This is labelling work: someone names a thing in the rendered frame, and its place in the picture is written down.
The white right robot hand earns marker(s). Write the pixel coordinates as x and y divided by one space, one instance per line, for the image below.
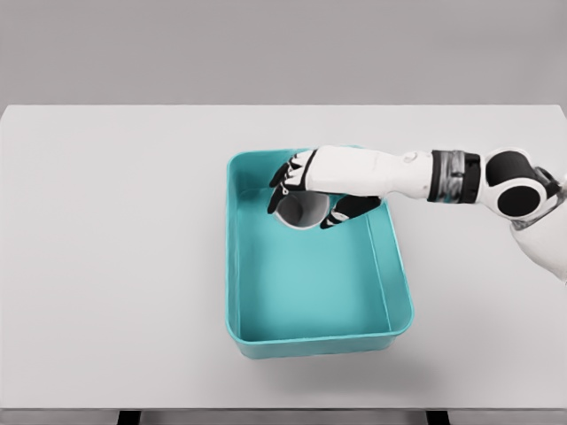
341 170

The white paper cup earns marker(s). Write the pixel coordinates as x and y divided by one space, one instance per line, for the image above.
303 212

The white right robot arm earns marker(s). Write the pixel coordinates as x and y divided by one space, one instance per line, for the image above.
487 186

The teal plastic basket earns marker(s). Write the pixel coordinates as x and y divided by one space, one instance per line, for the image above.
310 283

